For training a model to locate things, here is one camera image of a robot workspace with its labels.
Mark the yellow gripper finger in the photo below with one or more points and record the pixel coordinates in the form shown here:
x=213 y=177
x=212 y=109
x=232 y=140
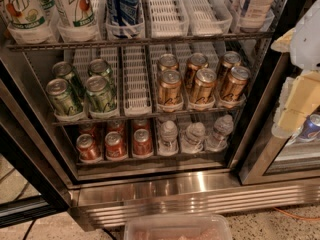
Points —
x=299 y=97
x=282 y=44

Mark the white 7up can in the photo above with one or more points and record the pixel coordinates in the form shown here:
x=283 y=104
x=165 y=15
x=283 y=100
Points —
x=75 y=13

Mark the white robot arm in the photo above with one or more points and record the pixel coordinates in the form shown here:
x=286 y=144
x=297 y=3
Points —
x=305 y=44

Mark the blue can right fridge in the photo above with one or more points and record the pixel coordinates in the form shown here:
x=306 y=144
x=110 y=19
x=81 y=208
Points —
x=311 y=128

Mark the white can top right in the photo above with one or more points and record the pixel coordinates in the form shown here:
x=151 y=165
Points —
x=251 y=13

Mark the rear right gold can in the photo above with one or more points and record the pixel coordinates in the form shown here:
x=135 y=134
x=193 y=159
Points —
x=226 y=62

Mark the front right gold can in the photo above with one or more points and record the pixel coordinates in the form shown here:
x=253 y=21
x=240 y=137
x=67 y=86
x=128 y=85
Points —
x=234 y=83

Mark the front middle gold can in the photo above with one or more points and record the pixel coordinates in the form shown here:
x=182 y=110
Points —
x=204 y=83

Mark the rear left gold can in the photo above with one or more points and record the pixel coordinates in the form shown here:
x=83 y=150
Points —
x=168 y=62

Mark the front left gold can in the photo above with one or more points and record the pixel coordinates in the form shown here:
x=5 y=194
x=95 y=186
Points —
x=169 y=90

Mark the blue pepsi can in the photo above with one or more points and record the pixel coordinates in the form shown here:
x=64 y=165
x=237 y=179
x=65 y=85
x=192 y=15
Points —
x=124 y=18

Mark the stainless steel fridge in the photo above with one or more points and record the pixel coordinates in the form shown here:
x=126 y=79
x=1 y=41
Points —
x=255 y=170

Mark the front right red can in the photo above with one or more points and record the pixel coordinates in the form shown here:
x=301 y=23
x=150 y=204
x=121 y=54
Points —
x=142 y=144

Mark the red can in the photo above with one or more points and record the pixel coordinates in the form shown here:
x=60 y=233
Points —
x=115 y=146
x=89 y=152
x=142 y=144

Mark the rear right green can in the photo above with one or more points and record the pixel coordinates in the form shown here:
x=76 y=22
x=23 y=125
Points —
x=101 y=67

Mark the green can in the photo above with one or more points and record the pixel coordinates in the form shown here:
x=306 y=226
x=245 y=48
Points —
x=68 y=72
x=100 y=94
x=101 y=67
x=63 y=98

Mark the front right green can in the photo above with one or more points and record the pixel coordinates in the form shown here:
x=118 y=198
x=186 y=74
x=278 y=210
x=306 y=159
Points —
x=100 y=94

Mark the front middle red can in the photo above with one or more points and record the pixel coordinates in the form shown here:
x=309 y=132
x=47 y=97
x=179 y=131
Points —
x=115 y=146

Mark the rear left green can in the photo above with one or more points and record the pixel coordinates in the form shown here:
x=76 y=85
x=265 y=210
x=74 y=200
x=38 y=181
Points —
x=68 y=72

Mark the front left red can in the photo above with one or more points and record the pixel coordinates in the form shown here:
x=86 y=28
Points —
x=89 y=152

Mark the front left green can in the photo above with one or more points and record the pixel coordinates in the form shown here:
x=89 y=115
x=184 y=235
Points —
x=63 y=98

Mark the black fridge door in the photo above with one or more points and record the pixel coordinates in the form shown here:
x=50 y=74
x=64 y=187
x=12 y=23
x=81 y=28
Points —
x=22 y=147

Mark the middle water bottle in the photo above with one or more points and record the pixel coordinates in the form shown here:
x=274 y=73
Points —
x=193 y=137

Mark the clear plastic container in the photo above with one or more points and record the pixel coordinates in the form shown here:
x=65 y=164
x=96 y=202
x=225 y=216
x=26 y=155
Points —
x=178 y=227

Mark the top wire shelf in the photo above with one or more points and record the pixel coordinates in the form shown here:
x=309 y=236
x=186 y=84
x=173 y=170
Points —
x=135 y=42

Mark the wire shelf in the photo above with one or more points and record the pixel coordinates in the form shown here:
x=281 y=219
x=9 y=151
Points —
x=135 y=42
x=145 y=116

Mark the middle wire shelf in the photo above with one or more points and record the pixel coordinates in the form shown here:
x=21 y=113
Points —
x=145 y=116

